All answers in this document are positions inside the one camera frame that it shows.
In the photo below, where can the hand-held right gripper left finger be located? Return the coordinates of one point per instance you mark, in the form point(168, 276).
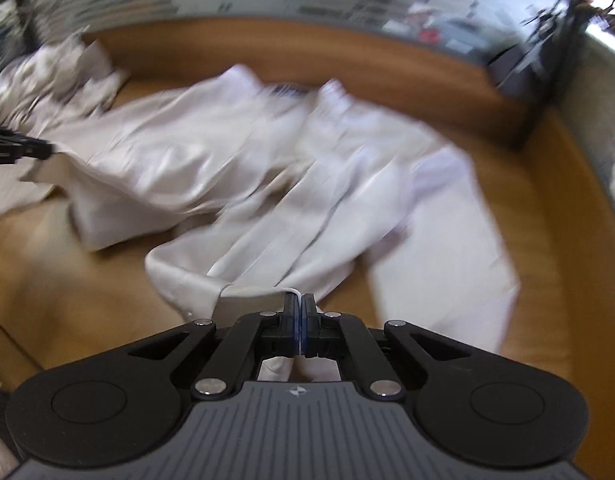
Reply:
point(292, 325)

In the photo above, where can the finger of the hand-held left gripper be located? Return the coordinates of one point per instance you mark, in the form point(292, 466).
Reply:
point(27, 150)

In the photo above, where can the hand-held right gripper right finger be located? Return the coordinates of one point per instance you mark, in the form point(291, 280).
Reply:
point(308, 325)

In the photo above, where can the cream button shirt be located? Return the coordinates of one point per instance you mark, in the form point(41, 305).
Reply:
point(237, 160)
point(52, 75)

